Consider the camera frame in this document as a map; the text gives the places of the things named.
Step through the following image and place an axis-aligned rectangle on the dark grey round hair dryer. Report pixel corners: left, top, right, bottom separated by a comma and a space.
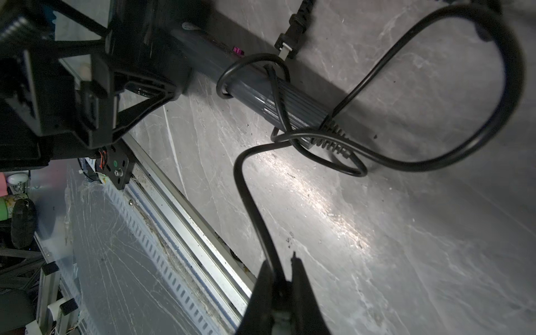
108, 1, 350, 158

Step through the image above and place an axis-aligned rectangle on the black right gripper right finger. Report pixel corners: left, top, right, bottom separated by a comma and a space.
291, 253, 331, 335

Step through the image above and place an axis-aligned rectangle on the black cord of grey dryer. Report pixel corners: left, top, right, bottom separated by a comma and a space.
215, 3, 526, 294

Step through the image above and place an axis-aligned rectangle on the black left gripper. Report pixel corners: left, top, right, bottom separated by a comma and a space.
1, 1, 180, 172

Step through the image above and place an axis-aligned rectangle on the aluminium front rail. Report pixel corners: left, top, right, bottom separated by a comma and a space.
79, 133, 258, 335

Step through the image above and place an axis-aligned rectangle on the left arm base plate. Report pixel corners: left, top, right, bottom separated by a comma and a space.
96, 140, 135, 191

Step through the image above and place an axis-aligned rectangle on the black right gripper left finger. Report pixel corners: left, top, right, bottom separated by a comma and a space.
235, 261, 274, 335

